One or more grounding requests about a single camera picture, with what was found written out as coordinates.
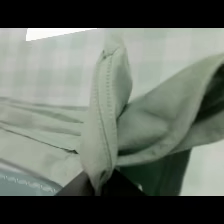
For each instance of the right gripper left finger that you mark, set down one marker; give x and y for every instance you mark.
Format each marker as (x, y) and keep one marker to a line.
(76, 187)

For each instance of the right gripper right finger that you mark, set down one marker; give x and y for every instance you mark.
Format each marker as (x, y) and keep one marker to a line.
(121, 186)

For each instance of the pale green shirt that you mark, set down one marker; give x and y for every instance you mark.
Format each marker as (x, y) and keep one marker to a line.
(106, 100)

